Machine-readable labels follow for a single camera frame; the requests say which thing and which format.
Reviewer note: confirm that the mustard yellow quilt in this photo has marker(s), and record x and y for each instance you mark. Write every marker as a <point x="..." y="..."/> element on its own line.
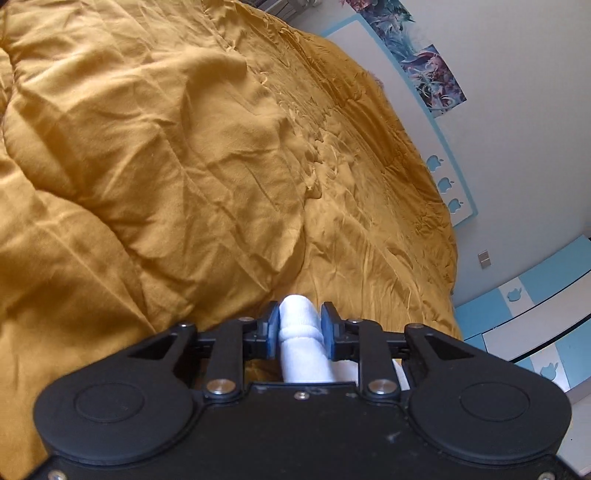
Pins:
<point x="194" y="160"/>

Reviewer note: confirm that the white blue apple headboard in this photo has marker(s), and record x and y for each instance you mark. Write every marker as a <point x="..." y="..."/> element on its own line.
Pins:
<point x="355" y="37"/>

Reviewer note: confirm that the anime wall posters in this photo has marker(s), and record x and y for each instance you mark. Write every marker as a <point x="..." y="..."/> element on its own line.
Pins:
<point x="420" y="60"/>

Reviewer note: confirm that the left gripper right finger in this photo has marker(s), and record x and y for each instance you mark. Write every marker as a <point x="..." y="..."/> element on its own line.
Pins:
<point x="369" y="346"/>

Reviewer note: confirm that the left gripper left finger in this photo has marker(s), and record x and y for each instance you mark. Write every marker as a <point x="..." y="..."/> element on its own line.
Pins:
<point x="230" y="345"/>

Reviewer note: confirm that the grey bedside cart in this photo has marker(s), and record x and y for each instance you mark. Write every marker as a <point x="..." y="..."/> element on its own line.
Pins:
<point x="283" y="9"/>

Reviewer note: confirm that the blue white wardrobe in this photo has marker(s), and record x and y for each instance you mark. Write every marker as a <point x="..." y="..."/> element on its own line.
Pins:
<point x="540" y="320"/>

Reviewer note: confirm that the wall light switch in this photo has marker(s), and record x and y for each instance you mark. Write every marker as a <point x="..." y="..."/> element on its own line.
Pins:
<point x="484" y="259"/>

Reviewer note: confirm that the white Nevada sweatshirt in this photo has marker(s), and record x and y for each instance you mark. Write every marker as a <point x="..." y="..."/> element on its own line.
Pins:
<point x="303" y="355"/>

